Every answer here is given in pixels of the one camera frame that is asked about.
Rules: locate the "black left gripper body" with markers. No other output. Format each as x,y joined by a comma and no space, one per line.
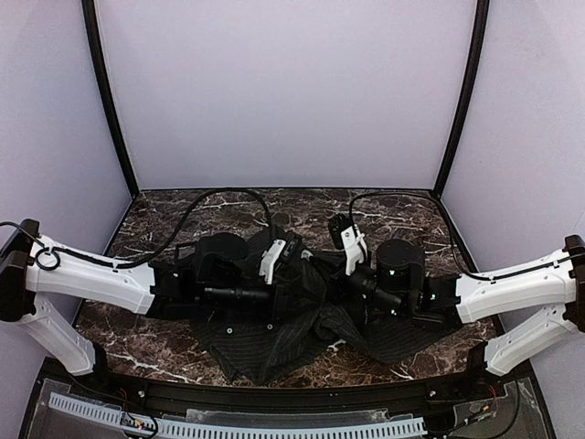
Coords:
280,297

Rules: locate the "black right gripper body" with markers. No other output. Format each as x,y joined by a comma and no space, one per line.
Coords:
346,283

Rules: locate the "dark pinstriped garment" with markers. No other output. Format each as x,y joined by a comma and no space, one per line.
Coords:
244,347

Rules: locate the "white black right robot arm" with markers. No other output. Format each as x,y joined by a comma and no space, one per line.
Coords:
398,285

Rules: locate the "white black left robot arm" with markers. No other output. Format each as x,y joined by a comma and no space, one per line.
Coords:
223,272

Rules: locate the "black square box rear left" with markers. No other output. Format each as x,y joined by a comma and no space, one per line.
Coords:
184,250

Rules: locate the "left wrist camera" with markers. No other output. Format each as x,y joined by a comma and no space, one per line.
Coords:
280,252

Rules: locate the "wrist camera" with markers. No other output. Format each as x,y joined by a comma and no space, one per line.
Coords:
346,236
280,252

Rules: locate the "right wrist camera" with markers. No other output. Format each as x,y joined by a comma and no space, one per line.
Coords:
346,236

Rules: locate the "black front table rail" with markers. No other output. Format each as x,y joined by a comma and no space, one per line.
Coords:
420,396

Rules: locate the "white slotted cable duct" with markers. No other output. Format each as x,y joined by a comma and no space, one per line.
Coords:
214,424

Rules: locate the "black right frame post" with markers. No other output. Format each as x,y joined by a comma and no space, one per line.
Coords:
465,95

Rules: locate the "black frame post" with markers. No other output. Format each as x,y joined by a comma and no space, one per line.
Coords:
92,28
465,95

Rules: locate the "black left frame post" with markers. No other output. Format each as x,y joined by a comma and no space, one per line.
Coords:
92,28

